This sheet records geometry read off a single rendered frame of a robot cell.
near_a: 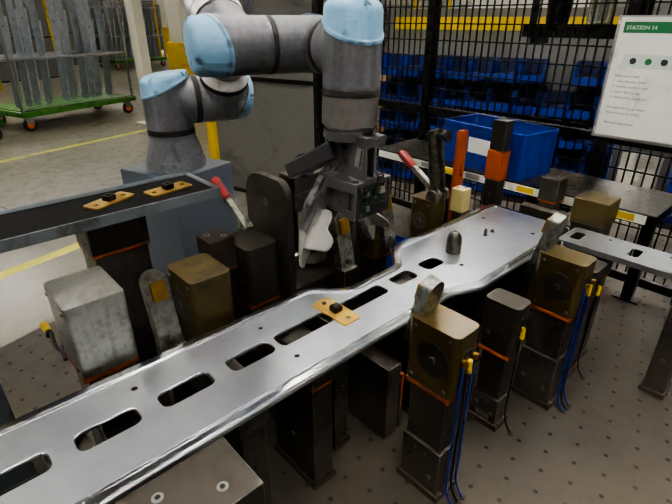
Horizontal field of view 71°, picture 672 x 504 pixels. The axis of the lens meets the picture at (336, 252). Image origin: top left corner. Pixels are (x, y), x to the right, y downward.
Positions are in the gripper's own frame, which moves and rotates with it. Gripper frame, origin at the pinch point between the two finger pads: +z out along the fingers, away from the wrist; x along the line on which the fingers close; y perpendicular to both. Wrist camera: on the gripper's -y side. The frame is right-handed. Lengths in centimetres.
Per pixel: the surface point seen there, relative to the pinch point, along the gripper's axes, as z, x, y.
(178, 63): 54, 325, -738
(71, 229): -3.4, -30.5, -26.8
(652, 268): 10, 57, 31
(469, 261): 11.2, 32.8, 5.1
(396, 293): 11.3, 12.2, 3.2
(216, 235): 2.1, -9.3, -21.3
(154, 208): -3.5, -17.4, -26.8
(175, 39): 18, 329, -746
